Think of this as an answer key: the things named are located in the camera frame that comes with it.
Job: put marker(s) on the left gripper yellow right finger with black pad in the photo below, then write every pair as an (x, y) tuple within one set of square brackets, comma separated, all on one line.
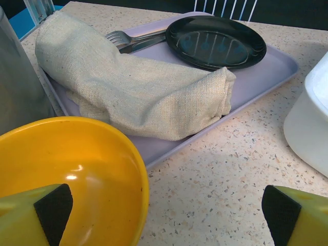
[(307, 220)]

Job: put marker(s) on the white container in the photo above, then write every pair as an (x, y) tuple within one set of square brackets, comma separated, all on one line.
[(307, 123)]

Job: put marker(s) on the metal fork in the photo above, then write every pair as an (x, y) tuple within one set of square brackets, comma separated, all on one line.
[(118, 37)]

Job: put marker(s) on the grey cup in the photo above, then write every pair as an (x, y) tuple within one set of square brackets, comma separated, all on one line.
[(18, 77)]

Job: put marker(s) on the aluminium frame post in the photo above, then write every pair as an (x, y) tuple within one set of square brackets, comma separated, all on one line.
[(38, 7)]

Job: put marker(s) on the left gripper yellow left finger with black pad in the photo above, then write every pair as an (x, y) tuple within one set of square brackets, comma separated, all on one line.
[(20, 223)]

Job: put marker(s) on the beige cloth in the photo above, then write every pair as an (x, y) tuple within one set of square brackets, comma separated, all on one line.
[(115, 89)]

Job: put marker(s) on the black plate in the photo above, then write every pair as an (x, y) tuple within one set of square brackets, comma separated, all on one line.
[(205, 25)]

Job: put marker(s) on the yellow bowl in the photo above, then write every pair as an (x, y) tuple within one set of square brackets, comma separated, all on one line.
[(77, 153)]

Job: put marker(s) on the metal knife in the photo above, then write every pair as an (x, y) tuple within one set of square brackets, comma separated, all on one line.
[(143, 46)]

